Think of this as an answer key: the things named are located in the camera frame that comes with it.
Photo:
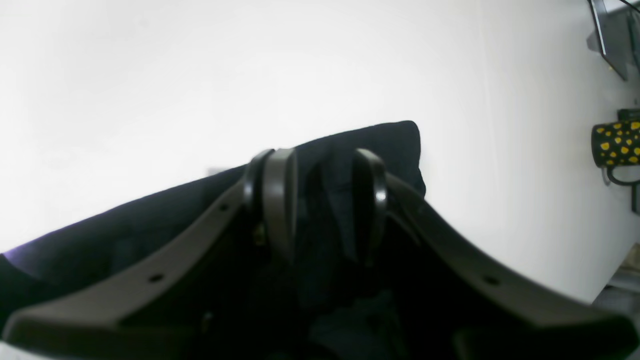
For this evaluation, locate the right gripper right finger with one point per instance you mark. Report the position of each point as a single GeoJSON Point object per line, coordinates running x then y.
{"type": "Point", "coordinates": [455, 302]}

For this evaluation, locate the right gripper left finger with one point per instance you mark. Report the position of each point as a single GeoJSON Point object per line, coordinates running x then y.
{"type": "Point", "coordinates": [164, 302]}

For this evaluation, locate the black T-shirt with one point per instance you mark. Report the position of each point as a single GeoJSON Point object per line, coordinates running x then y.
{"type": "Point", "coordinates": [324, 305]}

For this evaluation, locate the black yellow patterned mug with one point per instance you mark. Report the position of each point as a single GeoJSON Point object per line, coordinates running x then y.
{"type": "Point", "coordinates": [616, 144]}

